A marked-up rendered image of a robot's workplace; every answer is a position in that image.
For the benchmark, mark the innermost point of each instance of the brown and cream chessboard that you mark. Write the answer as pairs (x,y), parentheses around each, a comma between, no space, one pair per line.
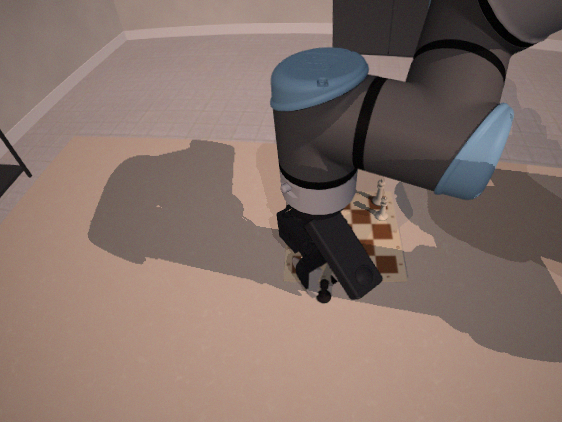
(380,239)

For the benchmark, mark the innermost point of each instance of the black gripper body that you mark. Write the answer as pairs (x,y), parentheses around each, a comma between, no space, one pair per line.
(291,225)

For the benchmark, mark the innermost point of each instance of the white king chess piece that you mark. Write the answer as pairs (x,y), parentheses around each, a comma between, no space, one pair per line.
(377,199)

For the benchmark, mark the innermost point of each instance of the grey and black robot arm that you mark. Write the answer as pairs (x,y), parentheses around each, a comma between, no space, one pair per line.
(442,129)

